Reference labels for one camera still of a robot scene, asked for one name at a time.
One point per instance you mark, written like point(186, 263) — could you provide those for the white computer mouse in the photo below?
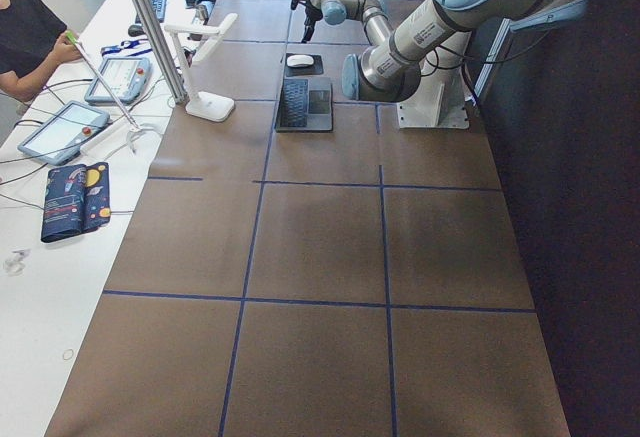
point(296, 61)

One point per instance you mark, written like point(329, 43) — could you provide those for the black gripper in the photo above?
point(310, 12)

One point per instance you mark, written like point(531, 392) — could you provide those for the dark blue space pouch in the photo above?
point(77, 201)

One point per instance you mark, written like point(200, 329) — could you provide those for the aluminium frame post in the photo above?
point(163, 55)

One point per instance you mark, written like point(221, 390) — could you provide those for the teach pendant tablet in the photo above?
point(59, 139)
point(126, 77)

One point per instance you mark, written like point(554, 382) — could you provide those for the far teach pendant tablet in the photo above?
point(126, 77)

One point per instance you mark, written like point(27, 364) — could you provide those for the near teach pendant tablet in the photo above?
point(59, 139)

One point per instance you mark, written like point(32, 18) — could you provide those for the person in black shirt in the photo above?
point(34, 43)

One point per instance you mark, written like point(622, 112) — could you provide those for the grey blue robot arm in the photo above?
point(389, 70)

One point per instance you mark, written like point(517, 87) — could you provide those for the grey laptop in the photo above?
point(305, 105)

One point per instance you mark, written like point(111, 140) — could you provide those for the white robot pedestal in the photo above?
point(440, 101)

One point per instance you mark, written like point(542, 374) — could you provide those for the grabber stick green handle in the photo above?
point(135, 129)

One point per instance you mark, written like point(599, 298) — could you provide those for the black mouse pad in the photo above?
point(316, 69)

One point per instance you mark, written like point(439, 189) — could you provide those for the black mouse on desk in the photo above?
point(135, 30)

